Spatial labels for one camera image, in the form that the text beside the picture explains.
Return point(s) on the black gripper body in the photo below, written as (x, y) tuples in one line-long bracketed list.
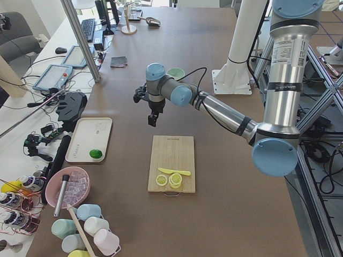
[(156, 106)]

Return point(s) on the green ceramic bowl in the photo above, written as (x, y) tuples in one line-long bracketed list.
[(176, 73)]

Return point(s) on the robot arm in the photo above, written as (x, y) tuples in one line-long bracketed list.
[(274, 141)]

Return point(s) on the pink bowl with ice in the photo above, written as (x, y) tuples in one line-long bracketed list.
[(77, 188)]

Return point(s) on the metal scoop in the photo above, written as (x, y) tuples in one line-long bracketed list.
[(151, 21)]

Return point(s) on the bamboo cutting board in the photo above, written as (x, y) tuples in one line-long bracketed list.
[(175, 153)]

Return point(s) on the wooden round stand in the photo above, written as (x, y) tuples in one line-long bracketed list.
[(128, 29)]

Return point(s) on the grey folded cloth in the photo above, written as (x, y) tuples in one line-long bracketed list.
[(120, 61)]

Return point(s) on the single lemon slice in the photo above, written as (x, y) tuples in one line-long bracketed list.
[(161, 180)]

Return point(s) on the cream rabbit tray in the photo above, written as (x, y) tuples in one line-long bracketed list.
[(90, 133)]

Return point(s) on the yellow plastic knife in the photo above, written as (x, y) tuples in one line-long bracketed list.
[(170, 171)]

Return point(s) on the stacked lemon slices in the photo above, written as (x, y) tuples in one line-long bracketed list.
[(175, 180)]

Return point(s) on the green lime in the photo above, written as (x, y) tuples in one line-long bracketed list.
[(96, 154)]

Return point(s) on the black gripper part on desk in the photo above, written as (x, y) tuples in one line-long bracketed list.
[(69, 110)]

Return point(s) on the black power box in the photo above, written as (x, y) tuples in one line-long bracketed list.
[(98, 40)]

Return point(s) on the black long bar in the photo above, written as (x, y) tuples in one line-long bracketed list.
[(56, 165)]

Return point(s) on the black keyboard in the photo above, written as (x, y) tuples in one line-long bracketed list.
[(88, 27)]

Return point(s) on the far teach pendant tablet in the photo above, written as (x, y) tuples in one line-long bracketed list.
[(75, 58)]

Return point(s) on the teach pendant tablet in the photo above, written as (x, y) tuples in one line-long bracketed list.
[(55, 76), (75, 58)]

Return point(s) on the near teach pendant tablet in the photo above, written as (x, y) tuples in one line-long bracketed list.
[(55, 76)]

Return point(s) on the metal cylinder muddler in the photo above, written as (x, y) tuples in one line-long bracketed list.
[(59, 202)]

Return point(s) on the black computer mouse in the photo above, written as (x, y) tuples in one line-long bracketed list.
[(60, 50)]

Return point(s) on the white cup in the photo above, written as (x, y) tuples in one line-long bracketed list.
[(93, 224)]

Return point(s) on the pink cup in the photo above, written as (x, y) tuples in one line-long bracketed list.
[(107, 242)]

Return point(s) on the green cup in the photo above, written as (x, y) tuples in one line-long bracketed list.
[(62, 228)]

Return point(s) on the pale blue cup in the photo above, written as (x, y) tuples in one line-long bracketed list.
[(72, 242)]

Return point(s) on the grey office chair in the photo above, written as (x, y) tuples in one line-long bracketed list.
[(17, 38)]

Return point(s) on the yellow cup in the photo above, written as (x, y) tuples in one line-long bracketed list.
[(79, 253)]

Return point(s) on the yellow lemon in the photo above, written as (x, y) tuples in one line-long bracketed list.
[(13, 186)]

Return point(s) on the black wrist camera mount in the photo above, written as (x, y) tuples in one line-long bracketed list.
[(141, 94)]

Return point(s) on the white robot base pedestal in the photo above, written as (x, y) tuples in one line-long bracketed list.
[(233, 77)]

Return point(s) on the aluminium frame post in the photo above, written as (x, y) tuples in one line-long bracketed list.
[(79, 34)]

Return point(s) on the copper wire bottle rack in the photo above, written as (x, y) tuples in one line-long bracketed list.
[(20, 212)]

